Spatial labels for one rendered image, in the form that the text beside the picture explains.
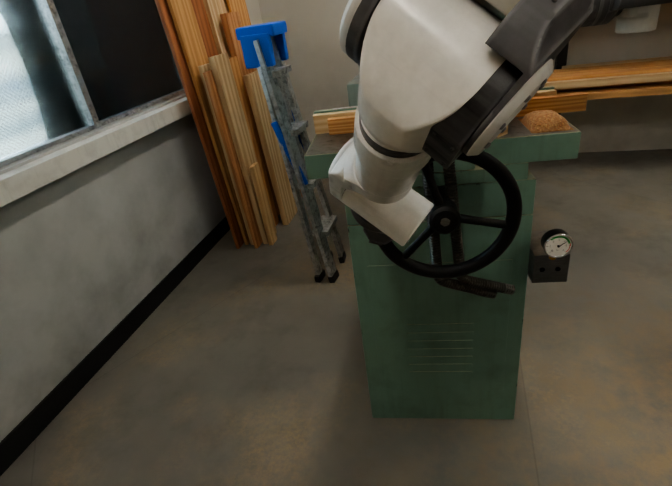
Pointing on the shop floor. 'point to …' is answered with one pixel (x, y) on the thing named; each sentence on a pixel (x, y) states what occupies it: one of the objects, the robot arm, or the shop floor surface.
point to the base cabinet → (441, 329)
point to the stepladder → (291, 137)
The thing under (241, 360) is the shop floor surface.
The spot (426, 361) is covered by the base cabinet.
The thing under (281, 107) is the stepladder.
